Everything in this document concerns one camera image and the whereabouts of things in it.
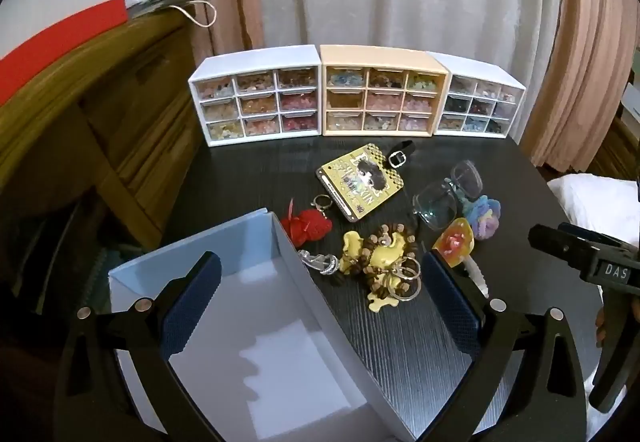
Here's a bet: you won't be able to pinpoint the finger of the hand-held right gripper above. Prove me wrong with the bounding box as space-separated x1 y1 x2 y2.
528 223 598 280
557 222 640 250

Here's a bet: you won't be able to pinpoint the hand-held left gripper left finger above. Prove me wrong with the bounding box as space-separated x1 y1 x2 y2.
52 249 223 442

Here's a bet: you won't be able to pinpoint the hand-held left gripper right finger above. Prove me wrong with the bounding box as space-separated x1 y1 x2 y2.
421 249 588 442

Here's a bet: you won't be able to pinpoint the metal key ring bunch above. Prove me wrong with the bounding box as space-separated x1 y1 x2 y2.
382 257 423 299

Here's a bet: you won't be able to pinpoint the orange yellow flower hair clip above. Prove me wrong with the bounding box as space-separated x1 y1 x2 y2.
432 217 475 268

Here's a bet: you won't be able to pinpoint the yellow rubber keychain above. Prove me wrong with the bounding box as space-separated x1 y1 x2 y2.
341 230 413 310

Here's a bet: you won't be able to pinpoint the blue fluffy scrunchie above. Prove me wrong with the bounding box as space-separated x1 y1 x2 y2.
470 194 503 223

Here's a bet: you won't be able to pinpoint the white cardboard box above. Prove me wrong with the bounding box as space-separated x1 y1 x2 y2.
107 208 418 442

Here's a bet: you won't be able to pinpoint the red crochet bear keychain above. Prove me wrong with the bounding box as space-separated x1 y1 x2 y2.
279 194 334 243

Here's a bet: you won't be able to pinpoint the yellow luggage tag black strap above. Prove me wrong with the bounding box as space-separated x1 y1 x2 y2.
315 139 415 223

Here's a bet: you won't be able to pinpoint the white pillow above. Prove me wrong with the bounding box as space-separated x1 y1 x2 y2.
547 174 640 243

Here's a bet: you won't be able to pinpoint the white toothed plastic clip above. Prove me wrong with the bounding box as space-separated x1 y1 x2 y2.
467 262 493 299

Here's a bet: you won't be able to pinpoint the purple fluffy scrunchie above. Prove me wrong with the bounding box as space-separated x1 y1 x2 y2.
470 214 501 241

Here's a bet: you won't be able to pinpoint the silver carabiner clip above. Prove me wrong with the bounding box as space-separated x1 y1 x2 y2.
298 249 342 277

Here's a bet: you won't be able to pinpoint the small white nine-drawer organizer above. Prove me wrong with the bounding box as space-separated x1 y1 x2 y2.
427 51 526 139

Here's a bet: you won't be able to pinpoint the white nine-drawer bead organizer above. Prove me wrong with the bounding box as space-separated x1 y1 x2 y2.
188 44 323 149

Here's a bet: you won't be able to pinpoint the beige nine-drawer bead organizer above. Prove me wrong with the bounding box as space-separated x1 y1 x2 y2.
320 43 449 138

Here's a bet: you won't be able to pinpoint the wooden cabinet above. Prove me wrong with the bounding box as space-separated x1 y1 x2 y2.
0 12 211 323

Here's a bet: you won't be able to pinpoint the white and red paper bag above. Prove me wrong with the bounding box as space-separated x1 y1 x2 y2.
0 0 128 108

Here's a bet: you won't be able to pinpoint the clear frame eyeglasses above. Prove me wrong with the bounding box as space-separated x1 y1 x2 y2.
412 160 483 229

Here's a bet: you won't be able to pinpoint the paper bag with cord handles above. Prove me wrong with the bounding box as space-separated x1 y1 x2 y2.
125 0 217 28

